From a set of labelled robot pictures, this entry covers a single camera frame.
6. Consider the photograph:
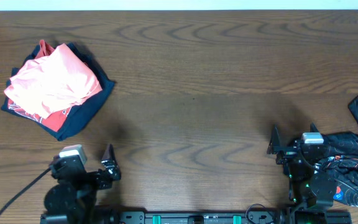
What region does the pink t-shirt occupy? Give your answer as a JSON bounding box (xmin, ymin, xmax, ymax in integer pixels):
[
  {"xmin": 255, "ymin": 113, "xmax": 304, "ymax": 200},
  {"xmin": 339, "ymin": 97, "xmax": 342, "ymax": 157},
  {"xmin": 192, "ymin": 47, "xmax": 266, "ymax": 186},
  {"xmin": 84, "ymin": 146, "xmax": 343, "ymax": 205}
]
[{"xmin": 4, "ymin": 40, "xmax": 102, "ymax": 118}]

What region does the red printed folded t-shirt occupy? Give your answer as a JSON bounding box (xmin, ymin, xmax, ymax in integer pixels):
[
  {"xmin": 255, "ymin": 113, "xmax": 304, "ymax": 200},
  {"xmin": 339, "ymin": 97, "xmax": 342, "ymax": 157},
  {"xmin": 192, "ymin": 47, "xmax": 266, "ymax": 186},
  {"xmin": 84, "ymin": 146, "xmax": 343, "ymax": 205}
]
[{"xmin": 4, "ymin": 40, "xmax": 71, "ymax": 132}]

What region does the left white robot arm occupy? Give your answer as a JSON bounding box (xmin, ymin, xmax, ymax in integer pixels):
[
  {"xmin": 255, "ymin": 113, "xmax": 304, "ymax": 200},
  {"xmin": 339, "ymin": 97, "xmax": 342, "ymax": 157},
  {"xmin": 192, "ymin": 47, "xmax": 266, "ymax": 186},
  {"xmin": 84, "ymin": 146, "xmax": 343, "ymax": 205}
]
[{"xmin": 40, "ymin": 144, "xmax": 121, "ymax": 223}]

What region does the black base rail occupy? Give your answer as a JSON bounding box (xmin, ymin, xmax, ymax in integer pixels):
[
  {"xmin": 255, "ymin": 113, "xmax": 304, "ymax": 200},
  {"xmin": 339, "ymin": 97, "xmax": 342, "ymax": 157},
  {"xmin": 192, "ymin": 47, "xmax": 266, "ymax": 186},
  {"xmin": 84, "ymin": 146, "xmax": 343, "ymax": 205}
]
[{"xmin": 40, "ymin": 203, "xmax": 352, "ymax": 224}]

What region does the navy folded garment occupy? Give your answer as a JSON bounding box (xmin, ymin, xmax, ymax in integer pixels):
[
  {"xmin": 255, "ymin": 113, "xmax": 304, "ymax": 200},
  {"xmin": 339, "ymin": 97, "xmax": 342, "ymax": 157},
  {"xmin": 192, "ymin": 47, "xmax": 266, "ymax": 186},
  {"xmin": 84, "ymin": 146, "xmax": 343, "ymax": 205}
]
[{"xmin": 1, "ymin": 42, "xmax": 115, "ymax": 141}]

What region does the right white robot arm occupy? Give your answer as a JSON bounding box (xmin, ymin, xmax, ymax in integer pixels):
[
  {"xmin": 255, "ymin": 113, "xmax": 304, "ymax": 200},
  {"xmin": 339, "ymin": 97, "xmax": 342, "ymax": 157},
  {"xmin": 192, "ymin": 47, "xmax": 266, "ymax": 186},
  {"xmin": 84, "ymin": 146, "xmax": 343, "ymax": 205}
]
[{"xmin": 267, "ymin": 124, "xmax": 337, "ymax": 223}]

